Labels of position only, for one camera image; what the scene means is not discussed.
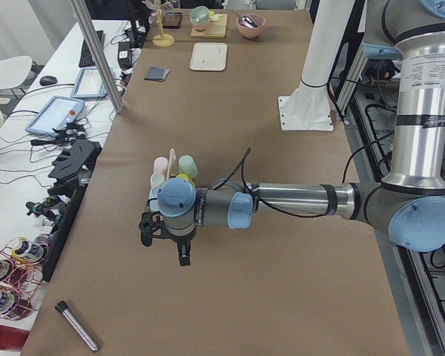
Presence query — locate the white cup rack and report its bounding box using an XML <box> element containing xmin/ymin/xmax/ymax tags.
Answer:
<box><xmin>166</xmin><ymin>148</ymin><xmax>179</xmax><ymax>179</ymax></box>

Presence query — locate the copper wire basket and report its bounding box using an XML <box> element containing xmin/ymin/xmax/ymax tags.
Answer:
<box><xmin>0</xmin><ymin>237</ymin><xmax>50</xmax><ymax>321</ymax></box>

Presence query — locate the white chair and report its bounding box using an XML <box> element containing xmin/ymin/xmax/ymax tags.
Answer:
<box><xmin>0</xmin><ymin>56</ymin><xmax>33</xmax><ymax>90</ymax></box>

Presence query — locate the wooden mug tree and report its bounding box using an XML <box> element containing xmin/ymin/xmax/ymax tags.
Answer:
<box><xmin>142</xmin><ymin>0</ymin><xmax>174</xmax><ymax>47</ymax></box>

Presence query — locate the blue teach pendant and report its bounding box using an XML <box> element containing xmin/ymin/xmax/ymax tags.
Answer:
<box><xmin>70</xmin><ymin>67</ymin><xmax>108</xmax><ymax>100</ymax></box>
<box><xmin>25</xmin><ymin>96</ymin><xmax>85</xmax><ymax>136</ymax></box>

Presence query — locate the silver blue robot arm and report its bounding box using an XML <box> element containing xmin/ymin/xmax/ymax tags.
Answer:
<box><xmin>139</xmin><ymin>1</ymin><xmax>445</xmax><ymax>265</ymax></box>

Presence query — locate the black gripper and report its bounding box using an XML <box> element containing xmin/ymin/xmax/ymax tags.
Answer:
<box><xmin>139</xmin><ymin>202</ymin><xmax>197</xmax><ymax>266</ymax></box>

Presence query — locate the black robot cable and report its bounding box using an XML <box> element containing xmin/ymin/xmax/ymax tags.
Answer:
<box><xmin>211</xmin><ymin>147</ymin><xmax>329</xmax><ymax>217</ymax></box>

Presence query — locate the red cylinder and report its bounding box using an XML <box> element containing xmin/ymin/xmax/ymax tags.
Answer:
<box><xmin>0</xmin><ymin>325</ymin><xmax>30</xmax><ymax>352</ymax></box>

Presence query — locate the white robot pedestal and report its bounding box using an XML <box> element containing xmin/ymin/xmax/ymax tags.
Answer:
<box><xmin>278</xmin><ymin>0</ymin><xmax>364</xmax><ymax>131</ymax></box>

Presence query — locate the cream tray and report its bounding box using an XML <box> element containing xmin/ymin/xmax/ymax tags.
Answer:
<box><xmin>189</xmin><ymin>42</ymin><xmax>228</xmax><ymax>72</ymax></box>

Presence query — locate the white cup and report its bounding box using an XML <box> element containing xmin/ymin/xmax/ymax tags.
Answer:
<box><xmin>150</xmin><ymin>172</ymin><xmax>166</xmax><ymax>188</ymax></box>

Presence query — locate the wooden cutting board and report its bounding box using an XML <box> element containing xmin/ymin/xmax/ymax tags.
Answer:
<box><xmin>191</xmin><ymin>14</ymin><xmax>228</xmax><ymax>39</ymax></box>

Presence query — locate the black power adapter box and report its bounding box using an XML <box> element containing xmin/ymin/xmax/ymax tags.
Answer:
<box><xmin>117</xmin><ymin>42</ymin><xmax>141</xmax><ymax>70</ymax></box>

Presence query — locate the green cup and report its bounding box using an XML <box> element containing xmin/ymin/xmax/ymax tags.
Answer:
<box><xmin>178</xmin><ymin>155</ymin><xmax>199</xmax><ymax>179</ymax></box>

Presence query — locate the pink cup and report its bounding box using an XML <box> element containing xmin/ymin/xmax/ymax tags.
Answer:
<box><xmin>153</xmin><ymin>156</ymin><xmax>169</xmax><ymax>174</ymax></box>

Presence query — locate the black keyboard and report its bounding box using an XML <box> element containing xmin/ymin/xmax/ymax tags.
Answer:
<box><xmin>78</xmin><ymin>29</ymin><xmax>105</xmax><ymax>68</ymax></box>

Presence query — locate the black computer mouse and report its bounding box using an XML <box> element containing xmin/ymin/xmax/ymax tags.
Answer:
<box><xmin>39</xmin><ymin>75</ymin><xmax>58</xmax><ymax>87</ymax></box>

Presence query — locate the black tool holder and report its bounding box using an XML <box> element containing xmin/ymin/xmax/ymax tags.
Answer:
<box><xmin>47</xmin><ymin>139</ymin><xmax>102</xmax><ymax>182</ymax></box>

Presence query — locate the brown wooden tray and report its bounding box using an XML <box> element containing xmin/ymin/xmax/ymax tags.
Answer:
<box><xmin>162</xmin><ymin>13</ymin><xmax>182</xmax><ymax>29</ymax></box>

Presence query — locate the dark folded cloth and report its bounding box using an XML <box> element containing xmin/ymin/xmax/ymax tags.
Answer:
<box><xmin>145</xmin><ymin>66</ymin><xmax>170</xmax><ymax>82</ymax></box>

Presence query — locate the yellow cup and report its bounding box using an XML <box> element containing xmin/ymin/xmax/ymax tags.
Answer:
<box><xmin>177</xmin><ymin>174</ymin><xmax>196</xmax><ymax>187</ymax></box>

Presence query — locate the light blue cup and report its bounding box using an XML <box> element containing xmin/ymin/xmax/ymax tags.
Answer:
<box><xmin>148</xmin><ymin>186</ymin><xmax>160</xmax><ymax>211</ymax></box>

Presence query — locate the aluminium frame post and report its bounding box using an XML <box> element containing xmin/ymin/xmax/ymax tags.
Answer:
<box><xmin>70</xmin><ymin>0</ymin><xmax>124</xmax><ymax>113</ymax></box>

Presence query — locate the metal tube black cap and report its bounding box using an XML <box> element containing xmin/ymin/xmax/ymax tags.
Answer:
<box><xmin>55</xmin><ymin>300</ymin><xmax>100</xmax><ymax>352</ymax></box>

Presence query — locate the metal spoon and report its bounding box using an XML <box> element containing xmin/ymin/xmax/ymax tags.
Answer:
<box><xmin>231</xmin><ymin>8</ymin><xmax>259</xmax><ymax>28</ymax></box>

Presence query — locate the pink bowl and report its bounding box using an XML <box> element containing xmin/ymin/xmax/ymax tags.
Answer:
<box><xmin>237</xmin><ymin>13</ymin><xmax>266</xmax><ymax>39</ymax></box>

